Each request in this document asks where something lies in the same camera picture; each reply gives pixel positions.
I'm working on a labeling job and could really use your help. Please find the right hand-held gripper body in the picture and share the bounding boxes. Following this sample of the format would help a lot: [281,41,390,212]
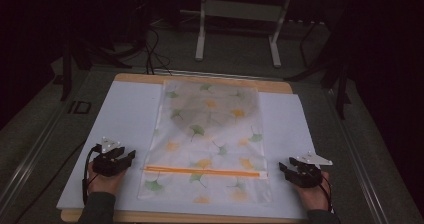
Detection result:
[290,151,334,189]

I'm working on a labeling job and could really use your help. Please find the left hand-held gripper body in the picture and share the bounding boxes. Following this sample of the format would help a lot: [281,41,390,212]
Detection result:
[92,136,125,178]

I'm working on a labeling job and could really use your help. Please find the leaf print mesh laundry bag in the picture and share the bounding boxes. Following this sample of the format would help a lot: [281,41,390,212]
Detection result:
[137,79,272,205]

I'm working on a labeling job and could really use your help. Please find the person's left hand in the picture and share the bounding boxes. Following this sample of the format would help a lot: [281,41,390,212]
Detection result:
[87,167,128,197]

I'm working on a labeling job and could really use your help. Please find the person's right hand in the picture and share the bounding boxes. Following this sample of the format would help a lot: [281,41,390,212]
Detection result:
[293,170,332,212]

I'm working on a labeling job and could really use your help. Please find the white table mat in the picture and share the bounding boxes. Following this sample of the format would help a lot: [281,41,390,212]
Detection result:
[56,80,336,220]

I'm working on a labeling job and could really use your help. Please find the black floor socket plate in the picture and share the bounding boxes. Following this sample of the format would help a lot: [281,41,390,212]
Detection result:
[68,100,92,115]

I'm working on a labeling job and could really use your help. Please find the black metal stand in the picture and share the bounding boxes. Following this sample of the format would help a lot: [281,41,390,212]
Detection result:
[284,13,355,120]
[59,33,134,102]

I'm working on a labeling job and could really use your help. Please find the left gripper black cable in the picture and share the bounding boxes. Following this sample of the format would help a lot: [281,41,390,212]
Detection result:
[81,143,103,206]

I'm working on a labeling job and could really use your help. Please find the metal floor rail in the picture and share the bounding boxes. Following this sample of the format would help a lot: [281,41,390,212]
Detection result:
[324,87,390,224]
[0,107,69,215]

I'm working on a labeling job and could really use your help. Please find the black floor cables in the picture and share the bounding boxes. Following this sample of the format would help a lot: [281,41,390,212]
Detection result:
[142,26,173,76]

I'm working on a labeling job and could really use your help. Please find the white metal desk frame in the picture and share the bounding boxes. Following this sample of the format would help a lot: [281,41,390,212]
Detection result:
[194,0,331,69]

